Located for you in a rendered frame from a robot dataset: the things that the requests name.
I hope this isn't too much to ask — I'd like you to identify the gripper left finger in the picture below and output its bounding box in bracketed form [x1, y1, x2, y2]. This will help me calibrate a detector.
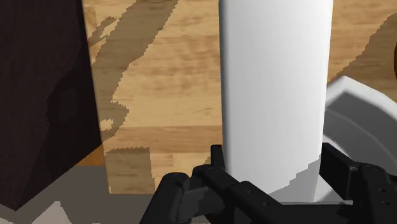
[139, 144, 281, 224]

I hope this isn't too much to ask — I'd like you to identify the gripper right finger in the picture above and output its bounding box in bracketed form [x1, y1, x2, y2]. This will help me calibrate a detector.
[319, 143, 397, 224]

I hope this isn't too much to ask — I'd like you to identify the white plate with grey inside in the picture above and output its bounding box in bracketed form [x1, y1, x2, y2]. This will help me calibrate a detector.
[314, 75, 397, 203]

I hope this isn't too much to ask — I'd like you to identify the tall white cylinder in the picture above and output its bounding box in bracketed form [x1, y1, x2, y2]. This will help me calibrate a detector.
[218, 0, 335, 204]

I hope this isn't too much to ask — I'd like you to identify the dark robot stand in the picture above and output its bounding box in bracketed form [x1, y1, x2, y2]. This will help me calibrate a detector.
[0, 0, 104, 212]

